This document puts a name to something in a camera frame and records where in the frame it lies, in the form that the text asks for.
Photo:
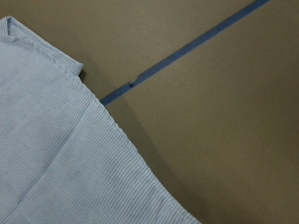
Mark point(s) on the light blue striped shirt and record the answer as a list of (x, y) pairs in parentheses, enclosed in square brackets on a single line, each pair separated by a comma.
[(63, 158)]

